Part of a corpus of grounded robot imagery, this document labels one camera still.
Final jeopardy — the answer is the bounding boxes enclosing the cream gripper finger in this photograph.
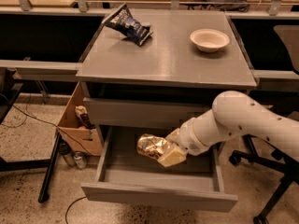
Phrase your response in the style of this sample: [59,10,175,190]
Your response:
[165,128,180,144]
[157,144,187,167]

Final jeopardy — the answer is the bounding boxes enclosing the crushed orange soda can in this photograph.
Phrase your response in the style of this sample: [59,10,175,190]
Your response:
[136,133,171,160]

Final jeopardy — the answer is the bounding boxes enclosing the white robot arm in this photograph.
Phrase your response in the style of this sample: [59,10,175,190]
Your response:
[158,91,299,167]

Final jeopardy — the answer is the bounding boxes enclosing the open grey middle drawer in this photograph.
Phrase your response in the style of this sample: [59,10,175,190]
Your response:
[81,127,238,212]

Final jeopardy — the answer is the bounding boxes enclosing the closed grey top drawer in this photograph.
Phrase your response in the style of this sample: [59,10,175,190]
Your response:
[83,98,210,129]

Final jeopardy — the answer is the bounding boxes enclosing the grey drawer cabinet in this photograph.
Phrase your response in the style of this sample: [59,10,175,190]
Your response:
[76,8,258,157]

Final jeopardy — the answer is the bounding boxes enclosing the silver can on floor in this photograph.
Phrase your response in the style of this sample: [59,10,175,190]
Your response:
[74,152,87,169]

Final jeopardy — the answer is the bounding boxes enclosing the cardboard box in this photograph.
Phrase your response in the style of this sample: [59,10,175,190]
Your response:
[58,83,102,156]

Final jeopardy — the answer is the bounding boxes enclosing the snack bag in box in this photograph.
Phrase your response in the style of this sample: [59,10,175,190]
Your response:
[75,105,94,130]

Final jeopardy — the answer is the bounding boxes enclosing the white paper bowl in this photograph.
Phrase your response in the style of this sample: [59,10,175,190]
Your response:
[190,29,230,53]

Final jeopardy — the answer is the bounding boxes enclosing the dark bottle on floor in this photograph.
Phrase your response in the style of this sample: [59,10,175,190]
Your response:
[59,142,76,167]

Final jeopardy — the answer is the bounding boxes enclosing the black office chair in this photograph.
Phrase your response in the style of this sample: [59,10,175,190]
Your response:
[228,24,299,224]

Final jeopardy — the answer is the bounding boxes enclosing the blue chip bag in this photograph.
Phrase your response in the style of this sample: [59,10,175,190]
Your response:
[102,4,153,46]

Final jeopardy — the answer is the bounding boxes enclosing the black table leg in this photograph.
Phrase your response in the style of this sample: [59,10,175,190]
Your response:
[0,134,62,203]

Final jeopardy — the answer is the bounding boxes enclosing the black floor cable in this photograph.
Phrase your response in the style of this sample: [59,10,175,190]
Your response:
[0,91,93,157]

